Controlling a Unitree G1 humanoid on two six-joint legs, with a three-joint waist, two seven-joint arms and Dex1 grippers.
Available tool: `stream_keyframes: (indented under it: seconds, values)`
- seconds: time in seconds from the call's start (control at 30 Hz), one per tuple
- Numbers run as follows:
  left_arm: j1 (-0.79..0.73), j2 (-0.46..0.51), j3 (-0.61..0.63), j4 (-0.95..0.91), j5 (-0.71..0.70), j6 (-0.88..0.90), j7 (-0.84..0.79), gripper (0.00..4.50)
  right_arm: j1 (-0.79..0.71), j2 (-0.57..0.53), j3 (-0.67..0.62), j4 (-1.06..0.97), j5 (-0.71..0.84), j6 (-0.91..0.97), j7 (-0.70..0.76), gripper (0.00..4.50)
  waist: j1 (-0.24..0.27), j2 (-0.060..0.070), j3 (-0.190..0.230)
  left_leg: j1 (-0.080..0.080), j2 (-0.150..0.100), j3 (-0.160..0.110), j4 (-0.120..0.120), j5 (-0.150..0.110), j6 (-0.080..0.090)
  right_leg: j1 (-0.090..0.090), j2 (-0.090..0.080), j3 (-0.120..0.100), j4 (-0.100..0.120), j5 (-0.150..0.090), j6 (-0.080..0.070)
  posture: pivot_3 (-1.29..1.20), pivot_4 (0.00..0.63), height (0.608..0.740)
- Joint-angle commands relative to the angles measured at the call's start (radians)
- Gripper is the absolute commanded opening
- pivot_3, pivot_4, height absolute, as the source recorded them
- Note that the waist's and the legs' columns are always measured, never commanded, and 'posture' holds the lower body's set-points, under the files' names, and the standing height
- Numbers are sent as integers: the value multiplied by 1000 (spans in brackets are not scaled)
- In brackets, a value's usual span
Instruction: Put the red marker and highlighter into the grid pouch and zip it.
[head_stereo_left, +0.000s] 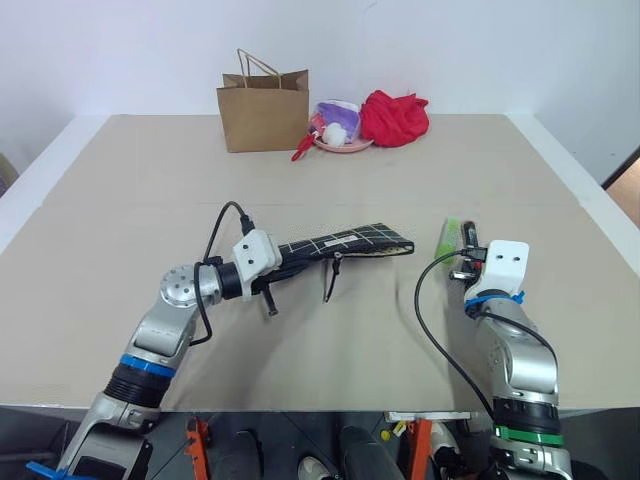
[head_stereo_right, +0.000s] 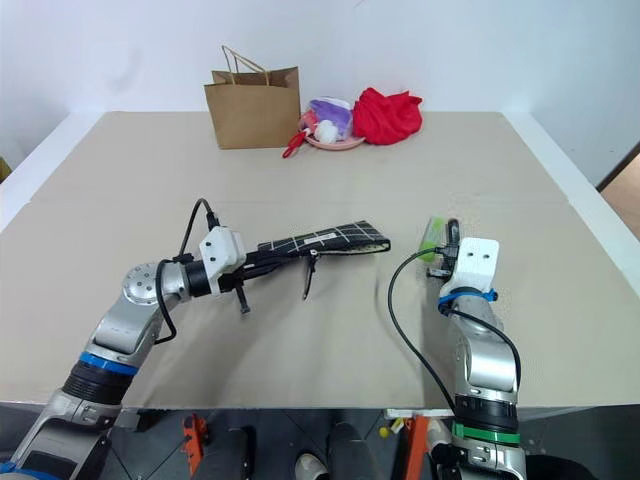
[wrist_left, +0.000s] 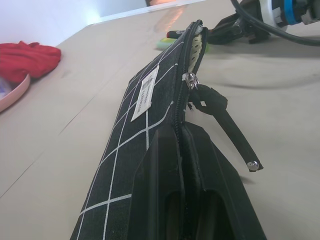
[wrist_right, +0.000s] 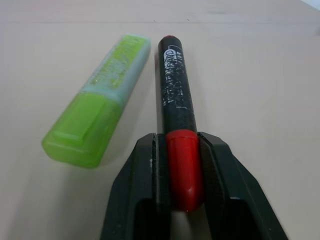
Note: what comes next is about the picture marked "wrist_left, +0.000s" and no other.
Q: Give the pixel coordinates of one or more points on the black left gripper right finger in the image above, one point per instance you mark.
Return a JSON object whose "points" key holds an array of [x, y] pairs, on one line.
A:
{"points": [[215, 190]]}

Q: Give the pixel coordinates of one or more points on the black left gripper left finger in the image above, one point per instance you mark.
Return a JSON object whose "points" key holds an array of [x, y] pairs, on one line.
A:
{"points": [[157, 190]]}

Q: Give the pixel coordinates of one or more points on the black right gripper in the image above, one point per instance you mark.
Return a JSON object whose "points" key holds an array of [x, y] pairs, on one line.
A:
{"points": [[252, 22]]}

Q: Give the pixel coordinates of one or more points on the black grid pouch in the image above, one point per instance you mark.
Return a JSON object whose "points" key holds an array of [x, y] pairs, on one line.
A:
{"points": [[140, 120]]}

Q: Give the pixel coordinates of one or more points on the green yellow highlighter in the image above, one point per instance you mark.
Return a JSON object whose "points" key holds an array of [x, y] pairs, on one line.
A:
{"points": [[163, 43]]}

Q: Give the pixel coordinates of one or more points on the pink plate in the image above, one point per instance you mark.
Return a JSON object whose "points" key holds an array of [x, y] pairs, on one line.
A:
{"points": [[17, 93]]}

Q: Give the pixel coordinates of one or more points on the red cloth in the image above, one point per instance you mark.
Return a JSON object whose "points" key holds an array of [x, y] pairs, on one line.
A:
{"points": [[27, 60]]}

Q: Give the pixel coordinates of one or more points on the purple white item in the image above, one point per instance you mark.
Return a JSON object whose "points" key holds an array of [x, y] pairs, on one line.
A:
{"points": [[4, 87]]}

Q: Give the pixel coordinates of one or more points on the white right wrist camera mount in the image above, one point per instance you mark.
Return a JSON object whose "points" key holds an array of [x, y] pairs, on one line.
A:
{"points": [[271, 12]]}

